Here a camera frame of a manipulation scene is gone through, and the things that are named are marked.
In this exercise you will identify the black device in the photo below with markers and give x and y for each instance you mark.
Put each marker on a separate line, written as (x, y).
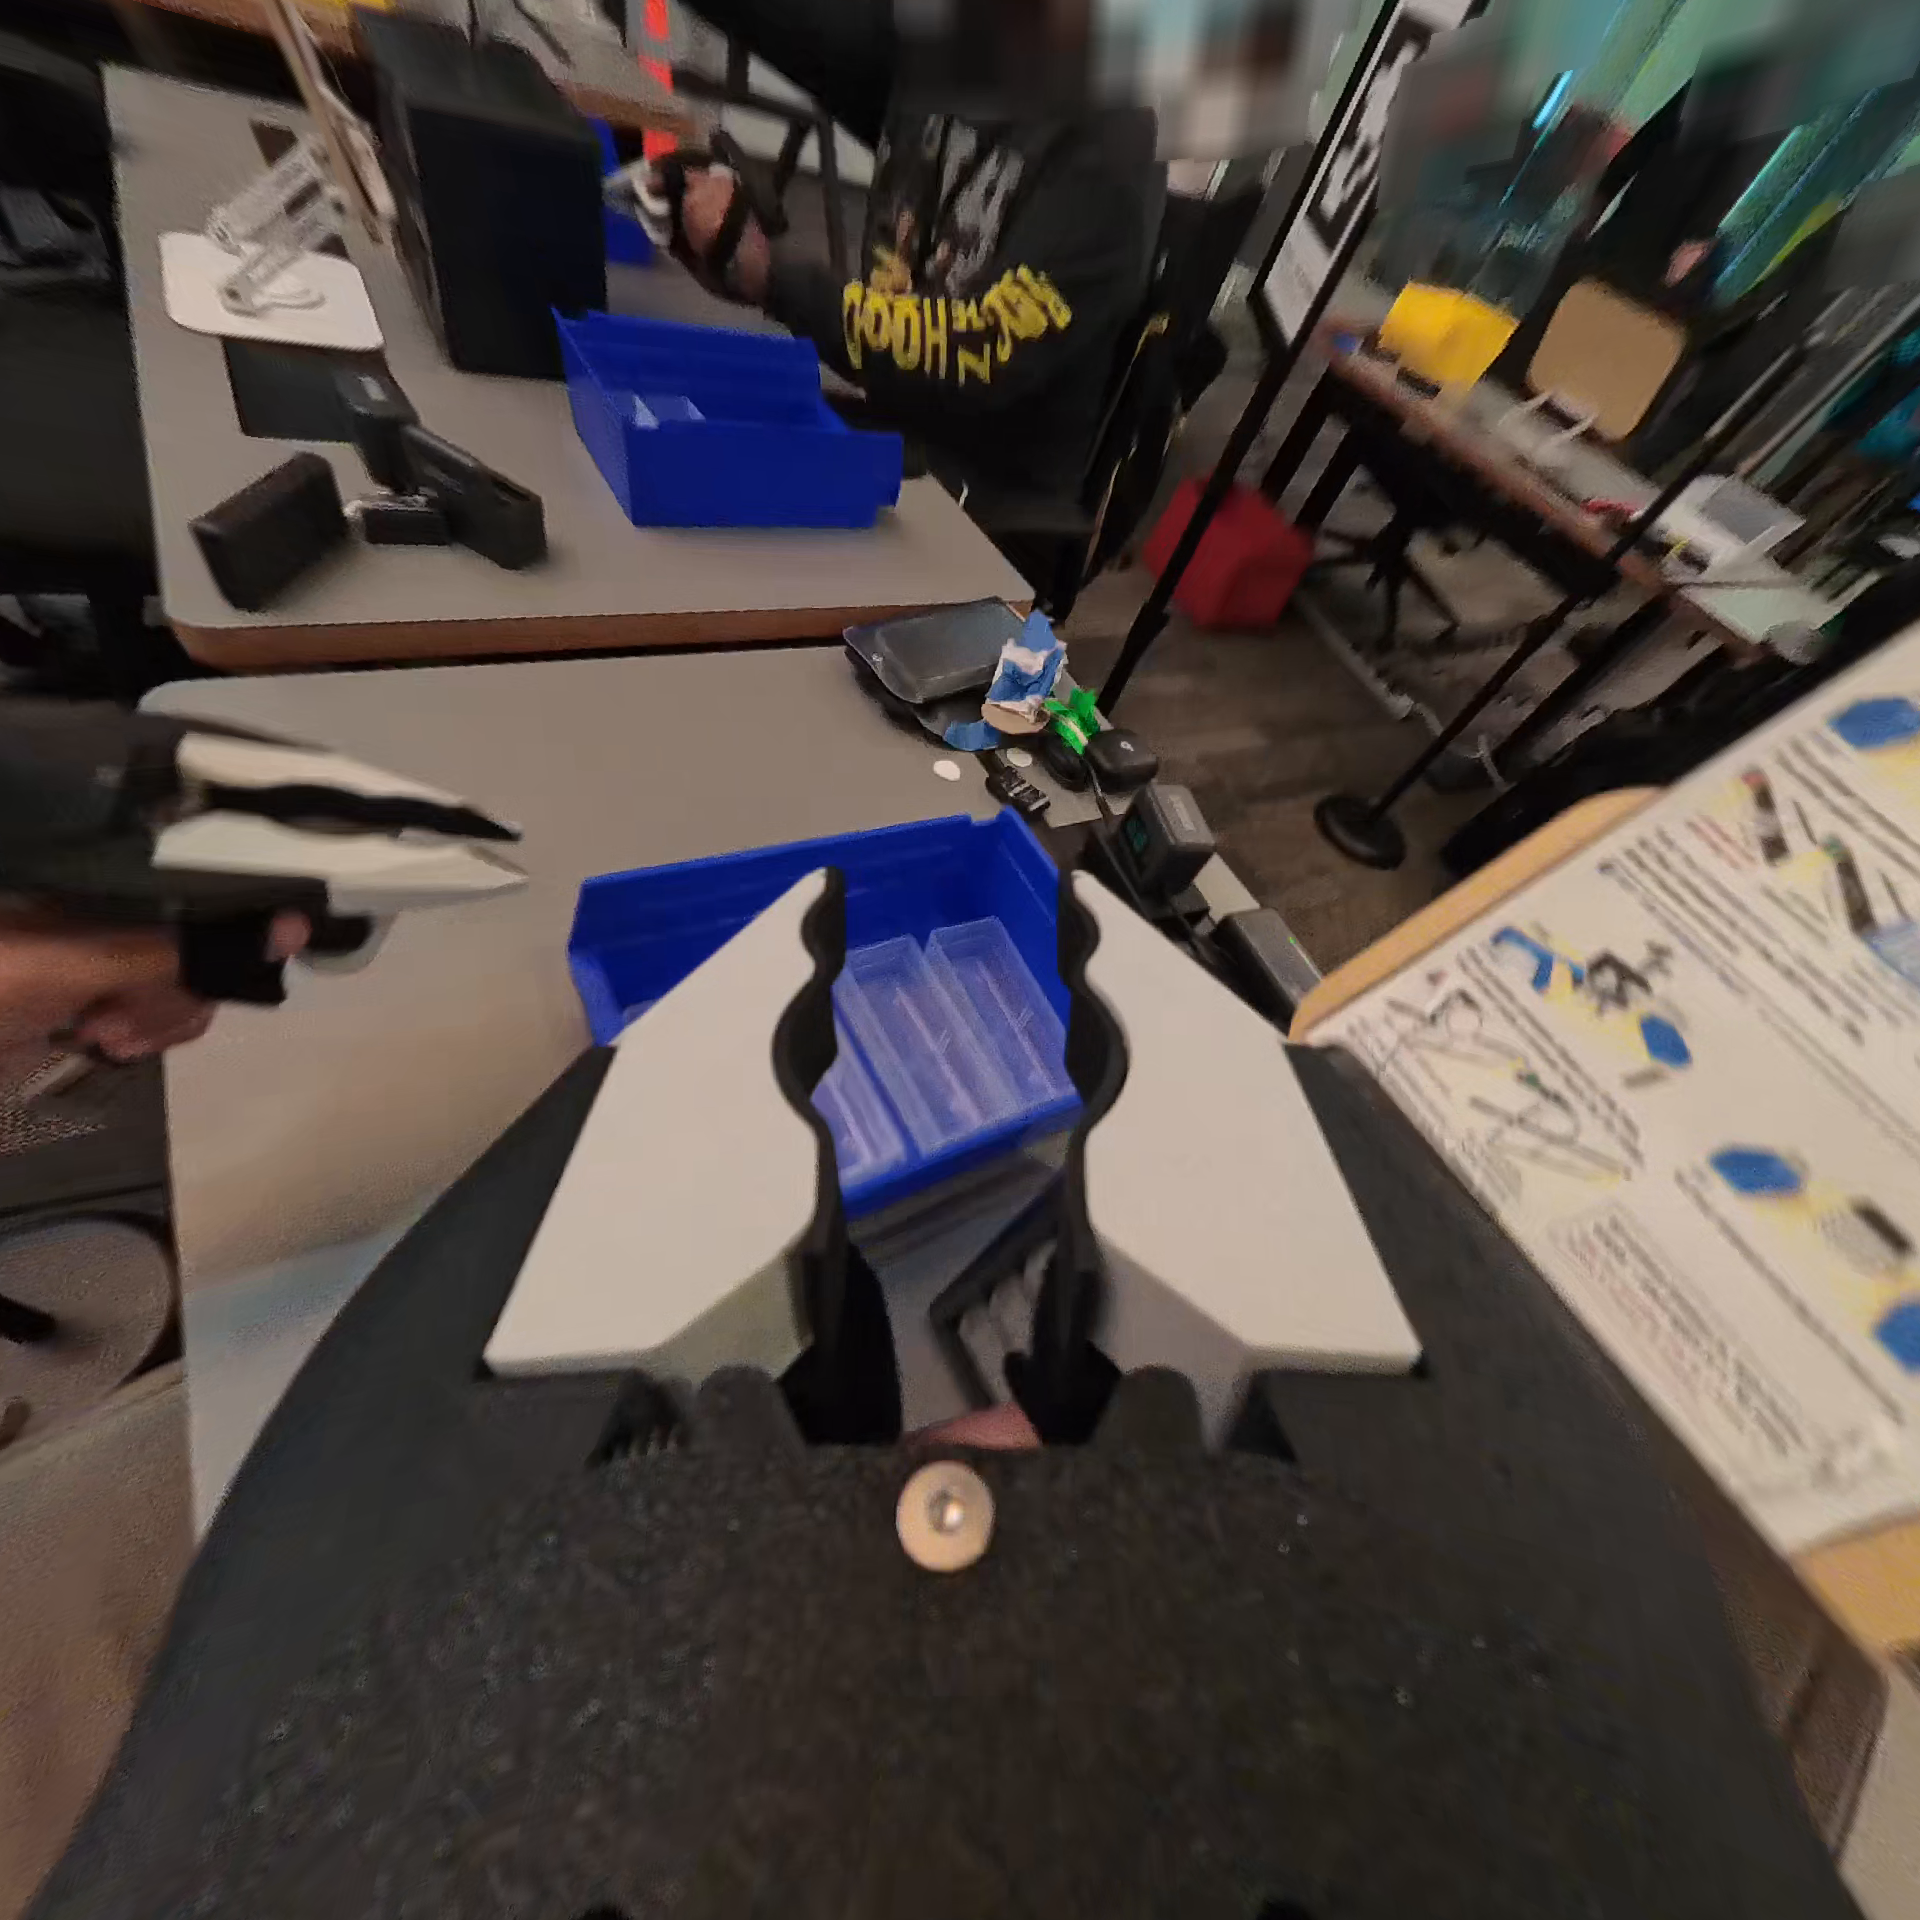
(452, 504)

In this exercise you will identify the red plastic bin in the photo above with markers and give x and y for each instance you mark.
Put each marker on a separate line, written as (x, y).
(1230, 556)

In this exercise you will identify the black drawer cabinet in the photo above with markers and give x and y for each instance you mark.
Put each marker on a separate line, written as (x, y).
(495, 224)
(984, 1276)

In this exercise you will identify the black flat pad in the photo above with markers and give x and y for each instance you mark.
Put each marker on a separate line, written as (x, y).
(293, 388)

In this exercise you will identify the black floor stand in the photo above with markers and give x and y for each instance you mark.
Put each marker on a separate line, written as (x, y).
(1362, 831)

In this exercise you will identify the white printed sign board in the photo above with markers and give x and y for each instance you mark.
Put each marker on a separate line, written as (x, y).
(1350, 164)

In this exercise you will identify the white mat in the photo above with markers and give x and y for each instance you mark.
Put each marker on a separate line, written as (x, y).
(300, 315)

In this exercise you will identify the crumpled blue tape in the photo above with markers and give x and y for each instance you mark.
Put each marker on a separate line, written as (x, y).
(1026, 675)

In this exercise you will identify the yellow plastic bin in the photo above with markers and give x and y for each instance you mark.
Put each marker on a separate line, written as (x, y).
(1440, 332)

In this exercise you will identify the small black plug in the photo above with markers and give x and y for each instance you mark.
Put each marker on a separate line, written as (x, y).
(1021, 791)

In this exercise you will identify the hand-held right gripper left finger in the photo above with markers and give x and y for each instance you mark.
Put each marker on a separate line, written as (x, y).
(676, 1200)

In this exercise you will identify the printed instruction sheet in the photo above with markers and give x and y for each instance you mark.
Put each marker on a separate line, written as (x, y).
(1694, 1141)

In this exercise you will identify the small black case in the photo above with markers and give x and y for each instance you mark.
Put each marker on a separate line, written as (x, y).
(1121, 756)

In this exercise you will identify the clear acrylic stand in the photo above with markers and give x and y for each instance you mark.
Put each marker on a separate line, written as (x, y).
(271, 211)

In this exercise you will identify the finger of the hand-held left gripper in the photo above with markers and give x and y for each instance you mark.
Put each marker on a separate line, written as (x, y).
(322, 783)
(330, 866)

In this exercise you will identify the black tray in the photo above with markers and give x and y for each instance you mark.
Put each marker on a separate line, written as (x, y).
(938, 652)

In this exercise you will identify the person's left hand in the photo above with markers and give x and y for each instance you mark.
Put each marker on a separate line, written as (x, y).
(90, 1002)

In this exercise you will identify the black rectangular box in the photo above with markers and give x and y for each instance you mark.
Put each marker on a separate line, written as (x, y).
(271, 529)

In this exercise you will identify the tan board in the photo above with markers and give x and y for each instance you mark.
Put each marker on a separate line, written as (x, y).
(1606, 360)

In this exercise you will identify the clear plastic drawer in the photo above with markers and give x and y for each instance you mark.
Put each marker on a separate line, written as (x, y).
(914, 1050)
(857, 1125)
(997, 1003)

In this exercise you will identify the blue plastic bin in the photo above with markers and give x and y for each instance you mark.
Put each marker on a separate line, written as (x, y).
(704, 915)
(721, 451)

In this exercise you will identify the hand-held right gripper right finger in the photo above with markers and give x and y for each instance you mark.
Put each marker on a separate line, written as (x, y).
(1230, 1200)

